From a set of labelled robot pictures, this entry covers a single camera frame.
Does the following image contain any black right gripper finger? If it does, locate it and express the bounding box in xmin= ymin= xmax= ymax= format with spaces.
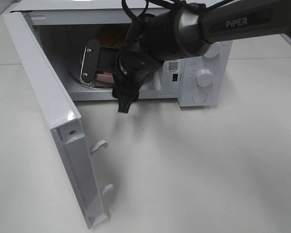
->
xmin=112 ymin=89 xmax=140 ymax=114
xmin=80 ymin=39 xmax=99 ymax=84

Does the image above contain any white microwave oven body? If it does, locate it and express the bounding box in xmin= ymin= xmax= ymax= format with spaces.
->
xmin=4 ymin=0 xmax=232 ymax=112

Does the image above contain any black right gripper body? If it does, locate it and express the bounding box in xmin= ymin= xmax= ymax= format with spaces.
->
xmin=94 ymin=46 xmax=161 ymax=98

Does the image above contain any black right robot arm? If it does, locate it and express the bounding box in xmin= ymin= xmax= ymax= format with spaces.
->
xmin=80 ymin=0 xmax=291 ymax=113

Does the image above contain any burger with lettuce and cheese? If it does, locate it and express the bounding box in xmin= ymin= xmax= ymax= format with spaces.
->
xmin=95 ymin=24 xmax=128 ymax=48

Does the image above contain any pink round plate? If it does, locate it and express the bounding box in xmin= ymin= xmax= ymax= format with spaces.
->
xmin=97 ymin=72 xmax=114 ymax=83

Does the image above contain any round white door button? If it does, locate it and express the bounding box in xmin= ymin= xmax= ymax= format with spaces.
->
xmin=192 ymin=91 xmax=207 ymax=104

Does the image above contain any white microwave door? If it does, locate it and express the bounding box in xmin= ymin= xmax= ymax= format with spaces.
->
xmin=4 ymin=12 xmax=113 ymax=229

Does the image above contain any upper white power knob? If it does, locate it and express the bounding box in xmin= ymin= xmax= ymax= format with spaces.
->
xmin=203 ymin=42 xmax=221 ymax=58

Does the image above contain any white timer knob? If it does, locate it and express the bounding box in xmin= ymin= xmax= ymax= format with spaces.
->
xmin=195 ymin=69 xmax=214 ymax=87

